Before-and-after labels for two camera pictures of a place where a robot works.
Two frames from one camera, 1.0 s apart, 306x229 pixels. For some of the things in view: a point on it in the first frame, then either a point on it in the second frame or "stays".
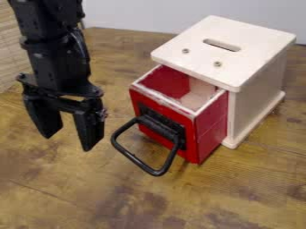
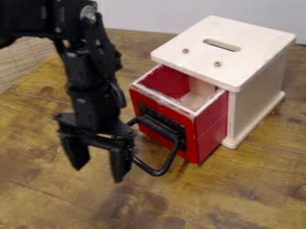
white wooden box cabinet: [242, 58] stays
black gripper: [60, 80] to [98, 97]
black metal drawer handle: [175, 131] stays
